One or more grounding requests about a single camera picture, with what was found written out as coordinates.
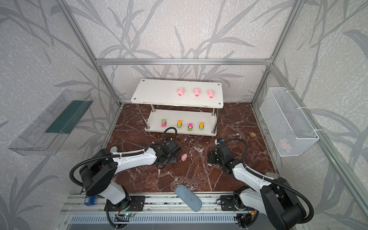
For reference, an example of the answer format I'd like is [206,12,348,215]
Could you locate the pink pig toy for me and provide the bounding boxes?
[208,90,214,99]
[177,88,185,96]
[181,153,188,162]
[194,88,200,97]

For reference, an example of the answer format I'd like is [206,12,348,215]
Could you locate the orange mixer truck toy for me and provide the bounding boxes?
[177,120,183,128]

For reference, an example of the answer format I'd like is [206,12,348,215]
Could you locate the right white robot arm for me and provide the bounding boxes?
[209,138,314,230]

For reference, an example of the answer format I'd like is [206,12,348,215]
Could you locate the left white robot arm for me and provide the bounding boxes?
[69,127,181,210]

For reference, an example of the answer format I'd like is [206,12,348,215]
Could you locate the white two-tier shelf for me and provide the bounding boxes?
[131,79,224,137]

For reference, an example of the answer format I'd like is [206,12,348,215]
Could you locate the pale green round object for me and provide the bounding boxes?
[110,146,118,152]

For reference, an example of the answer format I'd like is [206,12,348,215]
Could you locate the grey blue oval object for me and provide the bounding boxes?
[175,185,202,212]

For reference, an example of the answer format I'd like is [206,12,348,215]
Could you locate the grey stone block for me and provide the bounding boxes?
[265,172,279,179]

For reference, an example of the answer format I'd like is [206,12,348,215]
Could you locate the pink toy in basket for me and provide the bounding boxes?
[279,138,292,153]

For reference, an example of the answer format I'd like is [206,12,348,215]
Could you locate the green circuit board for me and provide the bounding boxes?
[116,212,136,219]

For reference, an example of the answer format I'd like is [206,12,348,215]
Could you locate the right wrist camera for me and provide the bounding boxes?
[215,138,224,145]

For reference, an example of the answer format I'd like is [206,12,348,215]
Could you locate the white wire mesh basket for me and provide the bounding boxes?
[260,87,319,157]

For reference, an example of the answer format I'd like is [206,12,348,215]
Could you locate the blue tool on rail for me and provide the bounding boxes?
[84,195,96,206]

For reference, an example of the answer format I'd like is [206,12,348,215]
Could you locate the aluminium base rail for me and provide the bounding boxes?
[57,192,302,215]

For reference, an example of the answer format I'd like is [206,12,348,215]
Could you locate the clear plastic wall bin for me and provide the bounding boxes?
[8,90,94,156]

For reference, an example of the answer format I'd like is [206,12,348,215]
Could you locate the aluminium frame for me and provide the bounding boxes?
[56,1,368,215]

